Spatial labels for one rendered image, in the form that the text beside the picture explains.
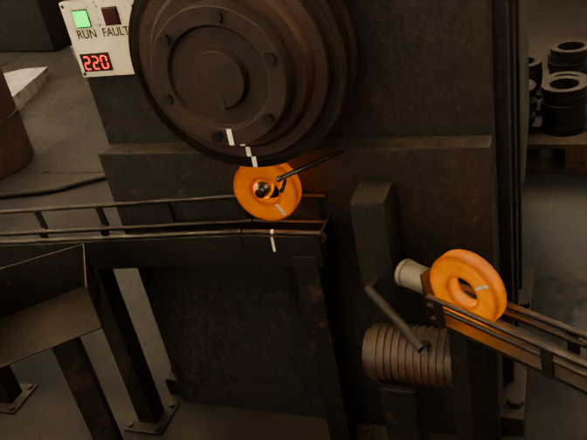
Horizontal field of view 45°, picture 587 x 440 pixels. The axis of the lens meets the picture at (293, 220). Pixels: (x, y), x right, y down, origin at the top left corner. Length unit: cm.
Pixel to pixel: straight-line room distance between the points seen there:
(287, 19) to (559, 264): 161
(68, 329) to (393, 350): 74
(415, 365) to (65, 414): 130
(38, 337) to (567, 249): 183
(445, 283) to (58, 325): 90
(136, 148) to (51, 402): 104
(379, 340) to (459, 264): 31
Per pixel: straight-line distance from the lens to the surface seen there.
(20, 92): 558
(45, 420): 247
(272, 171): 154
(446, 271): 136
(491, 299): 133
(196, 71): 138
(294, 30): 135
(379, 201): 149
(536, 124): 333
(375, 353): 154
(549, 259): 268
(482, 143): 152
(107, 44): 174
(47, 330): 175
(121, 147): 185
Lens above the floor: 154
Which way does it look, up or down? 30 degrees down
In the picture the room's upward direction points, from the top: 11 degrees counter-clockwise
